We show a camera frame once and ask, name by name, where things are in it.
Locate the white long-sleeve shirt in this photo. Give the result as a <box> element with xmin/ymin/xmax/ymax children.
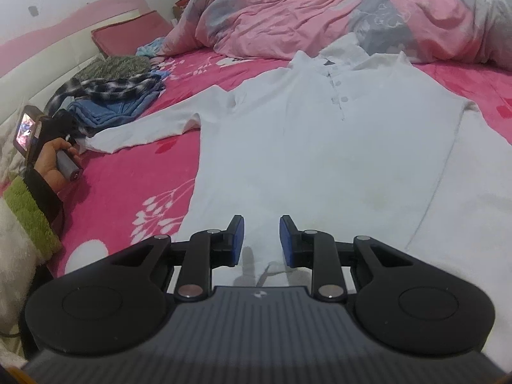
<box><xmin>78</xmin><ymin>34</ymin><xmax>512</xmax><ymax>369</ymax></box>

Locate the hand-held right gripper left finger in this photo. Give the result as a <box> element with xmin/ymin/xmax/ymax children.
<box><xmin>110</xmin><ymin>214</ymin><xmax>245</xmax><ymax>301</ymax></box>

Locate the dark pink cushion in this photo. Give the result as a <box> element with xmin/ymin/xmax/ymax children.
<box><xmin>91</xmin><ymin>10</ymin><xmax>174</xmax><ymax>59</ymax></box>

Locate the light blue cloth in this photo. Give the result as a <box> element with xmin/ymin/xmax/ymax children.
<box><xmin>136</xmin><ymin>37</ymin><xmax>169</xmax><ymax>59</ymax></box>

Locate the pink grey floral duvet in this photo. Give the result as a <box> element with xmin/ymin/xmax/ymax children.
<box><xmin>158</xmin><ymin>0</ymin><xmax>512</xmax><ymax>67</ymax></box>

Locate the pink cream headboard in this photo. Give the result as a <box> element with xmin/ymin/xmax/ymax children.
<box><xmin>0</xmin><ymin>0</ymin><xmax>188</xmax><ymax>129</ymax></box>

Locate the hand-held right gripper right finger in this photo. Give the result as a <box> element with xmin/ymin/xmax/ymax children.
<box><xmin>279</xmin><ymin>214</ymin><xmax>414</xmax><ymax>302</ymax></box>

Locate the person's left forearm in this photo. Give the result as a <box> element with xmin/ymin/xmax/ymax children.
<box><xmin>0</xmin><ymin>168</ymin><xmax>65</xmax><ymax>361</ymax></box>

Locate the blue folded garment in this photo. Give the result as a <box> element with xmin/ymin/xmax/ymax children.
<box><xmin>66</xmin><ymin>88</ymin><xmax>166</xmax><ymax>129</ymax></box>

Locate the person's left hand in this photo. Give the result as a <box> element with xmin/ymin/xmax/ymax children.
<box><xmin>34</xmin><ymin>138</ymin><xmax>81</xmax><ymax>193</ymax></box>

